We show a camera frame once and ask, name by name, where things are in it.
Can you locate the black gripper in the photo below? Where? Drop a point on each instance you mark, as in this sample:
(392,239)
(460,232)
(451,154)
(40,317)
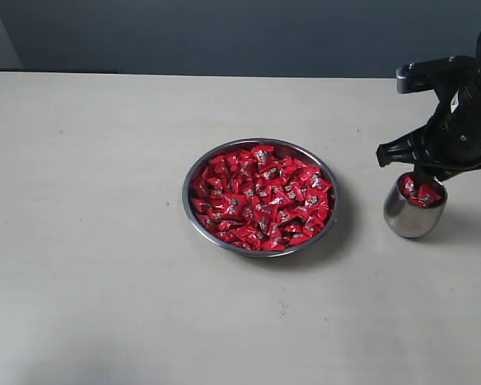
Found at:
(449,143)

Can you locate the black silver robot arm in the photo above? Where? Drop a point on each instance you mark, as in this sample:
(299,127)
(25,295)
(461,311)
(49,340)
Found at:
(449,143)

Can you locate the steel cup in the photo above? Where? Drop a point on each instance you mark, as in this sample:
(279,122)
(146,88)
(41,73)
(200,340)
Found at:
(407,220)

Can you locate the round steel plate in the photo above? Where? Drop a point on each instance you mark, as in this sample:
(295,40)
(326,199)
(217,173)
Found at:
(260,253)

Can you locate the pile of red candies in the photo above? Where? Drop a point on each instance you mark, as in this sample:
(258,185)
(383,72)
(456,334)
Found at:
(260,200)

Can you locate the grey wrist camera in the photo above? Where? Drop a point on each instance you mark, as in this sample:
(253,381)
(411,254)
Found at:
(440,74)

